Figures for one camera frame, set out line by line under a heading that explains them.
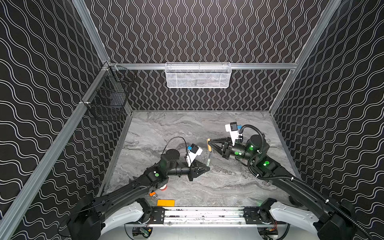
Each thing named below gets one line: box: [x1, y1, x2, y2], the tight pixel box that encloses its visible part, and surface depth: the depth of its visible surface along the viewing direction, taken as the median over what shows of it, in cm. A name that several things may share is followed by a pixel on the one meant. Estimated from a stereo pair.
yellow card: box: [157, 199, 176, 207], surface depth 80 cm
